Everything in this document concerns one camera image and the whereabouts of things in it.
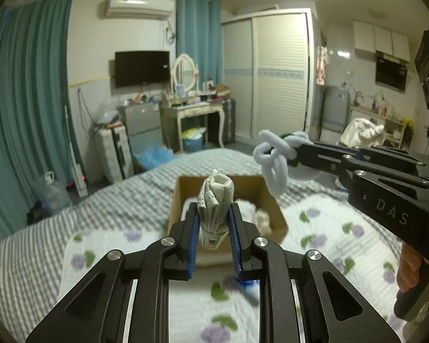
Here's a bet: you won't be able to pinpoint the blue tissue packet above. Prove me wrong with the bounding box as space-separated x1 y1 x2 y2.
224 277 260 307

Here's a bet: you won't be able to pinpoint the cream sock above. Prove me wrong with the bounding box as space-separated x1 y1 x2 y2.
197 169 235 250

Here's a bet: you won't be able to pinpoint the person right hand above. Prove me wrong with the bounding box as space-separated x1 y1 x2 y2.
397 242 422 294

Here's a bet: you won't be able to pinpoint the white clothes pile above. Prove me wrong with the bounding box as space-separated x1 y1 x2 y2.
338 118 385 148

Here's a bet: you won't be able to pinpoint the grey washing machine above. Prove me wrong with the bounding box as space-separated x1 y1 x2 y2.
321 85 350 134

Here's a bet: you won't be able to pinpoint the black range hood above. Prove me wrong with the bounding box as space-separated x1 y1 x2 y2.
375 51 408 92

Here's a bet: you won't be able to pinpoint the brown cardboard box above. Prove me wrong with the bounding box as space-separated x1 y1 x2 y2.
166 174 290 266

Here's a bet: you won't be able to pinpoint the floral quilted blanket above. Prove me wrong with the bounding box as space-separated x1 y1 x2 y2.
56 194 408 343

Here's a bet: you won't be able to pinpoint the white item in box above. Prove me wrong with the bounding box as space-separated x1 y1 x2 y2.
176 192 272 238

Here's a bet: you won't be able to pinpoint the dark suitcase by table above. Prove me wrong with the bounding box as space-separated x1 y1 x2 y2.
222 98 236 144

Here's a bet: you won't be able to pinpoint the grey checked bed sheet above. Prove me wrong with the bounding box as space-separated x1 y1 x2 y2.
0 147 351 343

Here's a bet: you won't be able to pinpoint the white kitchen cabinets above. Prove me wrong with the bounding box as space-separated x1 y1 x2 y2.
353 21 411 63

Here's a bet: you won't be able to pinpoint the white sliding wardrobe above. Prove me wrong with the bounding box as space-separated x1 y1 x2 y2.
221 8 318 140

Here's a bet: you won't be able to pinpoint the clear water jug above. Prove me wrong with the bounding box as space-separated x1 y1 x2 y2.
32 171 72 215

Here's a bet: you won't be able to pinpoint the blue waste basket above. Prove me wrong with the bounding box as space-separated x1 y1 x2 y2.
182 133 204 153

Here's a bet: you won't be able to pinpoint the blue bubble wrap bag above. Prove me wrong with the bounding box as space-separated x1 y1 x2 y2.
133 144 176 171

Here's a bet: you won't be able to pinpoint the white suitcase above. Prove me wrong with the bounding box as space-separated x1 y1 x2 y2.
94 125 135 184

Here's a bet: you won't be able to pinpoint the white dressing table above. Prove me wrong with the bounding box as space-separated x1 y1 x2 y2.
160 91 226 153

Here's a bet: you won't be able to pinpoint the white oval vanity mirror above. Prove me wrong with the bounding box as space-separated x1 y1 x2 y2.
171 53 198 95

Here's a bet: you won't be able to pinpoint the grey mini fridge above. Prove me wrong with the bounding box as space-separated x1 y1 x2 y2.
119 102 162 154

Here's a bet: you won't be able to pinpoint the teal curtain middle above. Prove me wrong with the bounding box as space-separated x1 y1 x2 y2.
176 0 222 84

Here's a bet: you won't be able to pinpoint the teal curtain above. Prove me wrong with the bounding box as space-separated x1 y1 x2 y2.
0 0 80 241
176 0 222 84

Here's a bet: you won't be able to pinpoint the white air conditioner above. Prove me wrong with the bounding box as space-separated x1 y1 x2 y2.
105 0 175 20

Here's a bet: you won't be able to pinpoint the teal curtain left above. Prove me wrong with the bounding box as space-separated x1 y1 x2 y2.
0 0 80 241

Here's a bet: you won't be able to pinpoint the black wall television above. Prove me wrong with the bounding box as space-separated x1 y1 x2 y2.
114 50 170 88

